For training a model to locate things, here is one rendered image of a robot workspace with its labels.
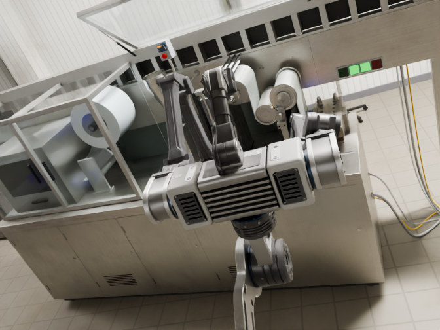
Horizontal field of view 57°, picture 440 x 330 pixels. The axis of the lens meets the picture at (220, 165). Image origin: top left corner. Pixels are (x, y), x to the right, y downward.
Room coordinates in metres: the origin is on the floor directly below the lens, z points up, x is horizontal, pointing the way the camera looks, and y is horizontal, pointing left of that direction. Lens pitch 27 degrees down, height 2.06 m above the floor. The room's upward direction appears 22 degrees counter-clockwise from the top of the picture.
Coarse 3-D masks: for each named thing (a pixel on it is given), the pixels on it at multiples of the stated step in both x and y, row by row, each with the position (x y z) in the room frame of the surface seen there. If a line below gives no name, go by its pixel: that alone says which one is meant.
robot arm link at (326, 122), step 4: (320, 116) 1.12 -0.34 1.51; (324, 116) 1.12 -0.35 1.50; (328, 116) 1.12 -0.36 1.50; (332, 116) 1.10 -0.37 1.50; (320, 120) 1.11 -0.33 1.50; (324, 120) 1.10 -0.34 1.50; (328, 120) 1.10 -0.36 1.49; (332, 120) 1.09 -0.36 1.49; (316, 124) 1.11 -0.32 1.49; (320, 124) 1.10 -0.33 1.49; (324, 124) 1.10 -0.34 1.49; (328, 124) 1.09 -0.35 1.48; (332, 124) 1.09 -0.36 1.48; (316, 128) 1.10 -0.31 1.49; (320, 128) 1.10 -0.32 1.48; (324, 128) 1.09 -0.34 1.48; (328, 128) 1.09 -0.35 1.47; (332, 128) 1.09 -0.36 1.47
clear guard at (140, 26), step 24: (144, 0) 2.25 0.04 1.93; (168, 0) 2.26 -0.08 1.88; (192, 0) 2.27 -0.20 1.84; (216, 0) 2.29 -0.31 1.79; (240, 0) 2.30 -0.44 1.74; (264, 0) 2.31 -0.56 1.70; (120, 24) 2.45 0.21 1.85; (144, 24) 2.47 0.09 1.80; (168, 24) 2.49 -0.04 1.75; (192, 24) 2.50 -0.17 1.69
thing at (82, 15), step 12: (108, 0) 2.26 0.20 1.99; (120, 0) 2.22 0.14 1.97; (84, 12) 2.32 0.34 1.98; (96, 12) 2.30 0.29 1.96; (240, 12) 2.41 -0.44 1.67; (96, 24) 2.41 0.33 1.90; (204, 24) 2.51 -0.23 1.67; (108, 36) 2.53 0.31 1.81; (120, 36) 2.57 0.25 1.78; (168, 36) 2.62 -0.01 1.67
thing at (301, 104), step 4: (300, 88) 2.16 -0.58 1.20; (300, 92) 2.13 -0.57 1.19; (300, 96) 2.10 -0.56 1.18; (300, 100) 2.07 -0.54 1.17; (304, 100) 2.20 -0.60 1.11; (300, 104) 2.05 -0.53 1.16; (304, 104) 2.17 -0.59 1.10; (300, 108) 2.02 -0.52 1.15; (304, 108) 2.14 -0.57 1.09; (300, 112) 1.99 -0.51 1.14; (304, 112) 2.11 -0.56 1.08
